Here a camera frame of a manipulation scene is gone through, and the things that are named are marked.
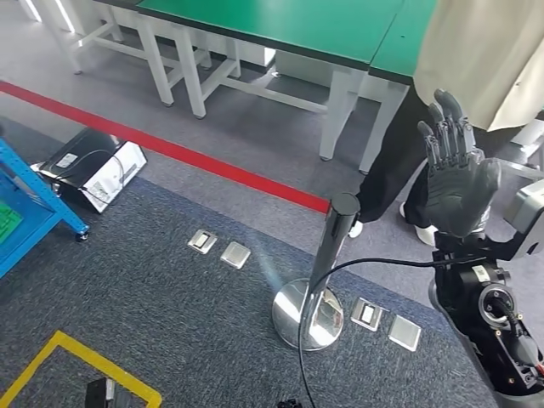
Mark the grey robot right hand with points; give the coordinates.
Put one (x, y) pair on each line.
(459, 191)

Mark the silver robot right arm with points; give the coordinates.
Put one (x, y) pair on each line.
(467, 298)

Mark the white workbench with green top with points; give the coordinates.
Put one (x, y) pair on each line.
(276, 28)

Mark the blue metal shelf rack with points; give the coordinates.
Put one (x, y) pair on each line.
(40, 222)

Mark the person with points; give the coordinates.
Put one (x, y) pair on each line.
(480, 56)

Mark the silver floor socket plate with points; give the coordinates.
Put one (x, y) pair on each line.
(366, 313)
(201, 241)
(404, 332)
(235, 254)

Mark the black and white box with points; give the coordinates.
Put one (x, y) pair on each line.
(84, 160)

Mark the yellow tape square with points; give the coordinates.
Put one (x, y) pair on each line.
(106, 367)

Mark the green plastic folding crate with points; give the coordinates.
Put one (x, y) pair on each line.
(6, 222)

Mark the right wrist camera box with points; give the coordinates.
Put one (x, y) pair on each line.
(527, 214)

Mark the chrome stanchion post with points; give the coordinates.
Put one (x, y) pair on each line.
(336, 225)

